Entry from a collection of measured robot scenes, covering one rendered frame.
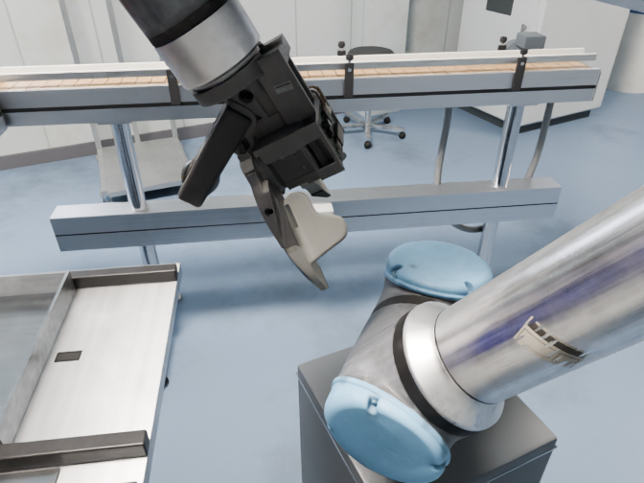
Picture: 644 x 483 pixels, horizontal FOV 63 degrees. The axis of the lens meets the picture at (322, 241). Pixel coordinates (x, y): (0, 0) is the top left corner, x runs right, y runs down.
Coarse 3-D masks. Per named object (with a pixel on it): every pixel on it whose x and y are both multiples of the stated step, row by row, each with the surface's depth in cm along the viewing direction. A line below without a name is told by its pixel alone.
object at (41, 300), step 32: (0, 288) 72; (32, 288) 72; (64, 288) 70; (0, 320) 68; (32, 320) 68; (0, 352) 64; (32, 352) 59; (0, 384) 59; (32, 384) 59; (0, 416) 52
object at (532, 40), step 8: (528, 32) 171; (536, 32) 171; (512, 40) 178; (520, 40) 169; (528, 40) 166; (536, 40) 167; (544, 40) 167; (512, 48) 175; (520, 48) 171; (528, 48) 168; (536, 48) 167
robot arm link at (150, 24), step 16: (128, 0) 36; (144, 0) 36; (160, 0) 36; (176, 0) 36; (192, 0) 36; (208, 0) 37; (224, 0) 38; (144, 16) 37; (160, 16) 37; (176, 16) 36; (192, 16) 37; (144, 32) 39; (160, 32) 37; (176, 32) 37
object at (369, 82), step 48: (576, 48) 152; (0, 96) 131; (48, 96) 132; (96, 96) 133; (144, 96) 135; (192, 96) 136; (336, 96) 141; (384, 96) 143; (432, 96) 145; (480, 96) 146; (528, 96) 148; (576, 96) 150
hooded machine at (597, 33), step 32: (480, 0) 338; (512, 0) 316; (544, 0) 298; (576, 0) 308; (480, 32) 345; (512, 32) 323; (544, 32) 308; (576, 32) 321; (608, 32) 334; (608, 64) 350
